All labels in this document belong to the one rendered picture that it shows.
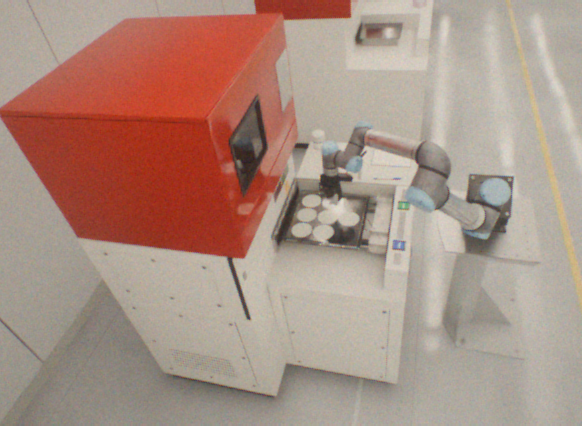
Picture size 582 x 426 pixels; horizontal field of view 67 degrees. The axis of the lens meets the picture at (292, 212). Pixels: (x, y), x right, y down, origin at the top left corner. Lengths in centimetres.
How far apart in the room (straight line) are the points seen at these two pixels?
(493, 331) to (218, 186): 203
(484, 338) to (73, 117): 241
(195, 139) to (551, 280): 258
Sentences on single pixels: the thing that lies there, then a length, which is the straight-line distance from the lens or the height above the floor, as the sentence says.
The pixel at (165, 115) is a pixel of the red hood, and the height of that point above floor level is 182.
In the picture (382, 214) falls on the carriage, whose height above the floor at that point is 88.
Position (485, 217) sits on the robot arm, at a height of 109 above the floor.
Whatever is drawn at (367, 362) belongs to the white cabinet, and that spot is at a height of 26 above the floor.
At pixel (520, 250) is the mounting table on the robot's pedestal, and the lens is 226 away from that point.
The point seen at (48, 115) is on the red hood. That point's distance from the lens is 158.
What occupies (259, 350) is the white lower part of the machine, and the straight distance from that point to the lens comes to 217.
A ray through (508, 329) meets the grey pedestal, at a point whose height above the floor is 1.
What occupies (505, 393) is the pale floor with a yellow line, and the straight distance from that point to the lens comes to 277.
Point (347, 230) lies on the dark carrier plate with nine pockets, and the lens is 212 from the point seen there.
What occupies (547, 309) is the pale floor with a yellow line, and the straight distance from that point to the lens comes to 315.
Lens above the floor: 241
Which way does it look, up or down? 42 degrees down
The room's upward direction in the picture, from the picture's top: 9 degrees counter-clockwise
